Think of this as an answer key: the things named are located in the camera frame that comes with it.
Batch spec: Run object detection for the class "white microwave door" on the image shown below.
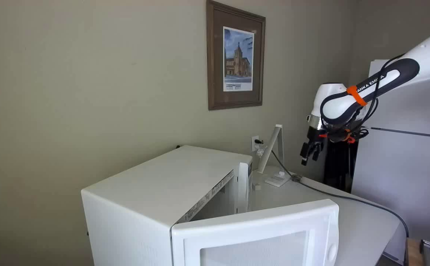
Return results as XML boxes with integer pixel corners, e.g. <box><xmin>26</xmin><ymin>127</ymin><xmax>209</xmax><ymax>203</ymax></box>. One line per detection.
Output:
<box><xmin>170</xmin><ymin>198</ymin><xmax>342</xmax><ymax>266</ymax></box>

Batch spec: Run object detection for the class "orange strap on arm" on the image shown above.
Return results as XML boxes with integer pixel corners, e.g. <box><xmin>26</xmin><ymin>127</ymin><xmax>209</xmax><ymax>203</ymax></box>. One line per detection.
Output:
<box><xmin>346</xmin><ymin>84</ymin><xmax>370</xmax><ymax>108</ymax></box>

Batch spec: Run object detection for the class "white wall outlet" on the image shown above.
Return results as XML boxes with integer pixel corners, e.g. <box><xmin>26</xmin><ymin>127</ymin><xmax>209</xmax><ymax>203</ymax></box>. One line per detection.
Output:
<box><xmin>250</xmin><ymin>135</ymin><xmax>267</xmax><ymax>155</ymax></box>

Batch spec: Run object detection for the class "black orange wrist camera mount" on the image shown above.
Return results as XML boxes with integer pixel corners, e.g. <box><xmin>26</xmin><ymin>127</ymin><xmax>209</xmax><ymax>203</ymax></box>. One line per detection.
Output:
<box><xmin>321</xmin><ymin>123</ymin><xmax>371</xmax><ymax>148</ymax></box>

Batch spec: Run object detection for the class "brown framed building picture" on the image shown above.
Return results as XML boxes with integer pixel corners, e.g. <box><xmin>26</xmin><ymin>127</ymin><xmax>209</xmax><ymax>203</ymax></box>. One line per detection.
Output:
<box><xmin>206</xmin><ymin>0</ymin><xmax>268</xmax><ymax>113</ymax></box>

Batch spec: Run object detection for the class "black stand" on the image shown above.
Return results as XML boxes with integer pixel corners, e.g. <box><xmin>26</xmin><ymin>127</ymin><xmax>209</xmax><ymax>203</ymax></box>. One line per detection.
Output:
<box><xmin>323</xmin><ymin>139</ymin><xmax>360</xmax><ymax>194</ymax></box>

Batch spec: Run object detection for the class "white refrigerator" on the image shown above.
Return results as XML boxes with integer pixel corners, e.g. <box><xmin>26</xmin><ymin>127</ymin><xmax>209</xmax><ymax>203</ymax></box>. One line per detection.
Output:
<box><xmin>351</xmin><ymin>58</ymin><xmax>430</xmax><ymax>250</ymax></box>

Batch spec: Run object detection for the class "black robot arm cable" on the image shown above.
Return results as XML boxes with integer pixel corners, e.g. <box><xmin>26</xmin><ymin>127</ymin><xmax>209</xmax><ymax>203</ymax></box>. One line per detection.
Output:
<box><xmin>320</xmin><ymin>52</ymin><xmax>410</xmax><ymax>130</ymax></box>

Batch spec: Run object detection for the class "white microwave oven body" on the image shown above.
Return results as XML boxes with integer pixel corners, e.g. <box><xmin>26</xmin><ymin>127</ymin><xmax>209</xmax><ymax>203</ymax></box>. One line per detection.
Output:
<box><xmin>80</xmin><ymin>144</ymin><xmax>256</xmax><ymax>266</ymax></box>

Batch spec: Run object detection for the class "light wooden board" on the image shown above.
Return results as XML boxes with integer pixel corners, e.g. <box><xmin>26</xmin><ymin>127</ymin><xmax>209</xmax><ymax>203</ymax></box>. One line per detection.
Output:
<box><xmin>405</xmin><ymin>237</ymin><xmax>426</xmax><ymax>266</ymax></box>

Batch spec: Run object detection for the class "thick black table cable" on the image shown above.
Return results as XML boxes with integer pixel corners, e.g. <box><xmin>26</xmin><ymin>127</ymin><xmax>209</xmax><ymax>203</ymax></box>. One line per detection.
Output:
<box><xmin>271</xmin><ymin>149</ymin><xmax>411</xmax><ymax>244</ymax></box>

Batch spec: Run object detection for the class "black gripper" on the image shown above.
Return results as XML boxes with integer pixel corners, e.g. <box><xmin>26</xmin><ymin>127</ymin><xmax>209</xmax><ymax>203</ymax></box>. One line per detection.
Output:
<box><xmin>301</xmin><ymin>127</ymin><xmax>332</xmax><ymax>167</ymax></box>

